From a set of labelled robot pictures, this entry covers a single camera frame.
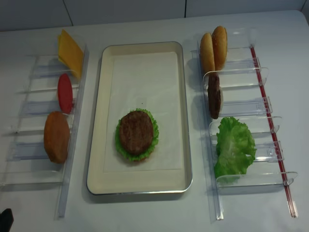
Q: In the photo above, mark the brown meat patty on tray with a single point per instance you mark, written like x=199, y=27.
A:
x=136, y=132

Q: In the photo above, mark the bottom bun under lettuce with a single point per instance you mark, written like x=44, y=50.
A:
x=139, y=158

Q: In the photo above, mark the green lettuce leaf on tray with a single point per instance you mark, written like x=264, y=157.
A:
x=155, y=140

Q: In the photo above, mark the brown meat patty in rack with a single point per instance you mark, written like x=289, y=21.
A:
x=214, y=95

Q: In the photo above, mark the green lettuce leaf in rack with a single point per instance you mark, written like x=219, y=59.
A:
x=235, y=148

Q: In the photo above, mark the red tomato slice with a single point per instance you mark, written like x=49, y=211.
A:
x=65, y=95

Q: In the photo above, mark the yellow cheese slices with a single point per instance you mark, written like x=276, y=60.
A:
x=70, y=54

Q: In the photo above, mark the cream metal serving tray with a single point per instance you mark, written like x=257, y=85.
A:
x=141, y=76

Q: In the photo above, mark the tan bun half left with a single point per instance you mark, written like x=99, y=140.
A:
x=206, y=53

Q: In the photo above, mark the tan bun half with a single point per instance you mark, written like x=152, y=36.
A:
x=206, y=53
x=219, y=43

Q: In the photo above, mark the clear acrylic right rack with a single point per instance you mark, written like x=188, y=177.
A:
x=242, y=100

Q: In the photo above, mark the clear acrylic rack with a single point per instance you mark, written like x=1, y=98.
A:
x=242, y=100
x=29, y=75

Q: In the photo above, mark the orange-brown bun in left rack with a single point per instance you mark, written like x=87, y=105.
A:
x=56, y=137

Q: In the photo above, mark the tan bun half right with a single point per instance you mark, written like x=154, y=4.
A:
x=219, y=43

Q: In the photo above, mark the clear acrylic left rack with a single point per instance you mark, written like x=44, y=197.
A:
x=29, y=75

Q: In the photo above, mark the black object at corner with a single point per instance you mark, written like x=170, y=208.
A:
x=6, y=220

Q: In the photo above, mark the red rail strip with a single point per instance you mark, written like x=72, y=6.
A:
x=291, y=204

